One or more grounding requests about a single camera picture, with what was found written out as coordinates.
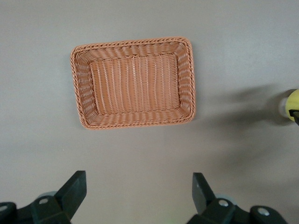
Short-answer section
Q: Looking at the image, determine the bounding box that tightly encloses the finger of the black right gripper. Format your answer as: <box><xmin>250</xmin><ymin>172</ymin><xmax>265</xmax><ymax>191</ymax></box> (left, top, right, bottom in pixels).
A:
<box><xmin>289</xmin><ymin>109</ymin><xmax>299</xmax><ymax>128</ymax></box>

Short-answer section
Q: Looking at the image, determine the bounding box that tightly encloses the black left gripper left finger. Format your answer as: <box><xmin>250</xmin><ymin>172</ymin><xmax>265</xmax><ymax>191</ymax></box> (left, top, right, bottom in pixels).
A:
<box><xmin>0</xmin><ymin>171</ymin><xmax>87</xmax><ymax>224</ymax></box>

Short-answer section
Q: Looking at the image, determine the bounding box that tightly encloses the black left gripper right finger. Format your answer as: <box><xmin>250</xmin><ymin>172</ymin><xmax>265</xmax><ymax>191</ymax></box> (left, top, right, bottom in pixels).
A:
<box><xmin>186</xmin><ymin>172</ymin><xmax>287</xmax><ymax>224</ymax></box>

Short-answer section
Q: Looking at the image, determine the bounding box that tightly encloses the yellow tape roll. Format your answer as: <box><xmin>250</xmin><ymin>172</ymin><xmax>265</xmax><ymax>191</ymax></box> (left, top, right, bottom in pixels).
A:
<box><xmin>280</xmin><ymin>88</ymin><xmax>299</xmax><ymax>122</ymax></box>

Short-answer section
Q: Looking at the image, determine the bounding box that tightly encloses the brown wicker basket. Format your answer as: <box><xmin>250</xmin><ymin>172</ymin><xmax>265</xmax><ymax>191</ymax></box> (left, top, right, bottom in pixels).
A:
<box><xmin>70</xmin><ymin>35</ymin><xmax>194</xmax><ymax>130</ymax></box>

